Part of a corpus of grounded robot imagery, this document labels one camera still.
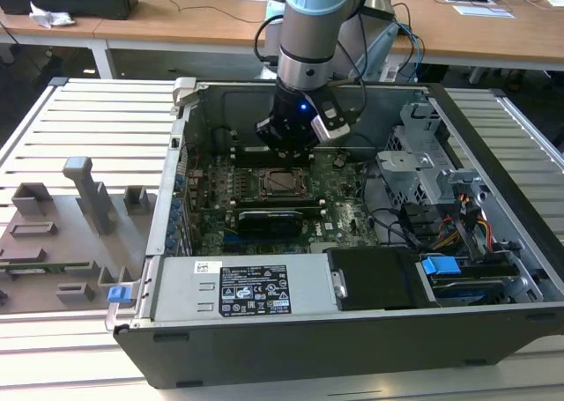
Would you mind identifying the crumpled white paper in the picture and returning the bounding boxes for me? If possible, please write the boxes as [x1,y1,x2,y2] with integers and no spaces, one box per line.
[28,2,76,28]

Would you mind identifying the black power connector cluster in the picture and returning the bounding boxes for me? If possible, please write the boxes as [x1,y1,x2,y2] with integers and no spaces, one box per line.
[398,201,446,248]

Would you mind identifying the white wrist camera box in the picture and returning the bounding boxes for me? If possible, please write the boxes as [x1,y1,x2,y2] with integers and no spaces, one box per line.
[310,93,353,145]

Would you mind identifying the green motherboard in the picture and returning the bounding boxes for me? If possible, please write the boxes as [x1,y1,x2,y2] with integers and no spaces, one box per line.
[184,152,384,256]

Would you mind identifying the thin metal locking lever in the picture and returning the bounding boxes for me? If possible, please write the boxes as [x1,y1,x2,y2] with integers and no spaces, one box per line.
[263,188,315,200]

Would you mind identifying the short wooden desk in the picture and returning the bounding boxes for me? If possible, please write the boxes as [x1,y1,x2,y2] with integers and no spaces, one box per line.
[0,11,115,80]

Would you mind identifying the graphics card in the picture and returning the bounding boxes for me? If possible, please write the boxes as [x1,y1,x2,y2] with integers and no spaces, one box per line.
[237,210,306,244]

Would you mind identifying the thin black cable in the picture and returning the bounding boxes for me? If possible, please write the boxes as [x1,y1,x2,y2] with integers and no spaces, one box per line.
[347,132,391,152]

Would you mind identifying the blue case latch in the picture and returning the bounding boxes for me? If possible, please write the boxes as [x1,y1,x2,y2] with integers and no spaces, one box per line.
[107,286,136,308]

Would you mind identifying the thick black cable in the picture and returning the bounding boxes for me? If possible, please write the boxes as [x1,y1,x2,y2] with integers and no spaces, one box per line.
[363,167,424,249]

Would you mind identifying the black plastic shroud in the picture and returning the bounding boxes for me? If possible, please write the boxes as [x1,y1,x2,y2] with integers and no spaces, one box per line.
[328,247,437,312]

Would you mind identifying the yellow red wire bundle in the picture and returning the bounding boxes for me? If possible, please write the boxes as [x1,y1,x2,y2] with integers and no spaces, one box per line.
[434,191,499,255]

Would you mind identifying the grey case handle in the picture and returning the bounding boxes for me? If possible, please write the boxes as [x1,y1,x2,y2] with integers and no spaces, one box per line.
[170,77,208,111]

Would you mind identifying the silver CPU plate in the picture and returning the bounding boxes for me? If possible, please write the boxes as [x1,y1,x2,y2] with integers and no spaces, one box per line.
[269,174,301,193]

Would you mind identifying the grey power supply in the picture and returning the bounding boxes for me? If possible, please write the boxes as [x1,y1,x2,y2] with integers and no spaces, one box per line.
[131,253,349,327]

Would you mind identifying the grey parts rack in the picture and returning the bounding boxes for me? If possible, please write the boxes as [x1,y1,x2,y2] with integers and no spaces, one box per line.
[0,156,162,316]

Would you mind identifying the green RAM stick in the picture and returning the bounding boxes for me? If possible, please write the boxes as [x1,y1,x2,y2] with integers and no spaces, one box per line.
[233,208,328,219]
[0,262,90,273]

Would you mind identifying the black PC case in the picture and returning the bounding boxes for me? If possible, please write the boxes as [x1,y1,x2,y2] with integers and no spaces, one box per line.
[105,77,564,391]

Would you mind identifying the pale blue teach pendant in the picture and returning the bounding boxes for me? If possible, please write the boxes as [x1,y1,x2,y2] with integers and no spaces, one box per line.
[350,21,402,83]

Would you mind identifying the white paper sheet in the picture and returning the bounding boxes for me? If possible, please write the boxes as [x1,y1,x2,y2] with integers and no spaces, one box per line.
[453,4,516,19]

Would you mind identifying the black camera cable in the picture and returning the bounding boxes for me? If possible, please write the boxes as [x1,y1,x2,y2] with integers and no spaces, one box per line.
[253,15,286,65]
[334,8,368,128]

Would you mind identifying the blue cable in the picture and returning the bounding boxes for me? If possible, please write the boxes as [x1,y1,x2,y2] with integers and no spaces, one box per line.
[396,19,427,84]

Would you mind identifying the metal socket cover frame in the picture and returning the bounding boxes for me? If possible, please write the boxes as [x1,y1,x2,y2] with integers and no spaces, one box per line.
[262,169,310,197]

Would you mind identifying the CPU socket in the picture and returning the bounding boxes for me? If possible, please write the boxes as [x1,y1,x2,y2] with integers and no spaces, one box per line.
[257,167,314,200]

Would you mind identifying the hard disk in blue carrier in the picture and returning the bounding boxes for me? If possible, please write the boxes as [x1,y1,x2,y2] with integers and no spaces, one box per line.
[416,253,532,308]

